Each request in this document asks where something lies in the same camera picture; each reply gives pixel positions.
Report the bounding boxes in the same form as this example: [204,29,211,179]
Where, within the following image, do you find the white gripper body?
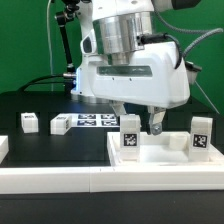
[88,42,190,108]

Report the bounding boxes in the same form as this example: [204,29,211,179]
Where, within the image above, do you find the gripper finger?
[111,101,126,116]
[148,106,166,135]

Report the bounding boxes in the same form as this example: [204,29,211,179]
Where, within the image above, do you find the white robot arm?
[72,0,201,135]

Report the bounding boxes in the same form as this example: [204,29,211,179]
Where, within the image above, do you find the fiducial marker sheet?
[72,113,118,127]

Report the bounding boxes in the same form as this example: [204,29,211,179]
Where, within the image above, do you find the white left barrier piece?
[0,136,9,164]

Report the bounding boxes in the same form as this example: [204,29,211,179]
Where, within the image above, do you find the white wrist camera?
[185,61,202,84]

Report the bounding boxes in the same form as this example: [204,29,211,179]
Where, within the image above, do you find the grey cable right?
[194,81,221,115]

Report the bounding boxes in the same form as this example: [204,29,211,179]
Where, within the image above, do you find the grey cable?
[46,0,55,92]
[194,81,221,115]

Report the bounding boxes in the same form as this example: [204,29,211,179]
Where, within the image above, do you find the white front barrier wall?
[0,166,224,194]

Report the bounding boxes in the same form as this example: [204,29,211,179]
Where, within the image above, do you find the black cables at base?
[18,73,77,93]

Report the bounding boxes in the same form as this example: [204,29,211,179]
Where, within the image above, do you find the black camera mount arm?
[55,0,80,84]

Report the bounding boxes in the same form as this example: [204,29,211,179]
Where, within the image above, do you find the grey cable left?
[46,0,55,92]

